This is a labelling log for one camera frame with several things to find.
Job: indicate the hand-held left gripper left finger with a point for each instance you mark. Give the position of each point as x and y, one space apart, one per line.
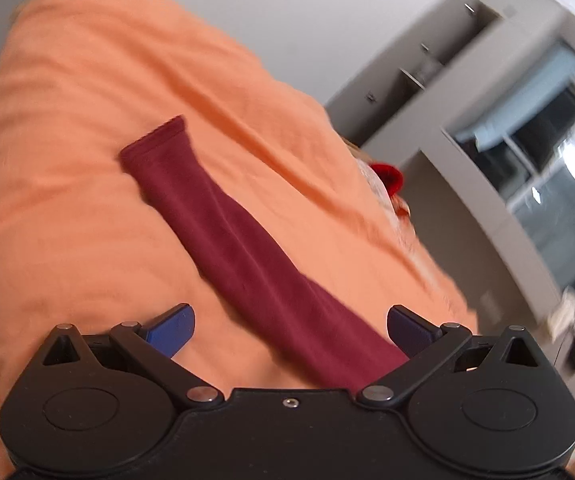
173 329

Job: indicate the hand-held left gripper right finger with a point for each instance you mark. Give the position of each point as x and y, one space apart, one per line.
406 327

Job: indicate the maroon knit garment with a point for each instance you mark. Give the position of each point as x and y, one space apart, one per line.
247 250

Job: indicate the white patterned pillow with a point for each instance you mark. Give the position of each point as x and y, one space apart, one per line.
385 210

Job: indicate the orange ruffled cloth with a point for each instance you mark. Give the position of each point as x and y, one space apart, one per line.
403 207

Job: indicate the red knit hat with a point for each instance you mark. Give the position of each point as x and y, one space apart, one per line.
388 176

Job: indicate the white hanging cloth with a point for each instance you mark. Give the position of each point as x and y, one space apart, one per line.
567 310

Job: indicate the glass window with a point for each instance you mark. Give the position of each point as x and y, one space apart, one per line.
552 200

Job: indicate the orange bed blanket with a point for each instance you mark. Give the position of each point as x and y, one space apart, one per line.
67 160

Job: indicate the grey built-in cabinet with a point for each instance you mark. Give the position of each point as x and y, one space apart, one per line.
467 110

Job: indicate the light blue curtain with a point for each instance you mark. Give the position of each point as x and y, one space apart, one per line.
512 105

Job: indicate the white wall outlet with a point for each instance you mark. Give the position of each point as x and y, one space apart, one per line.
490 306

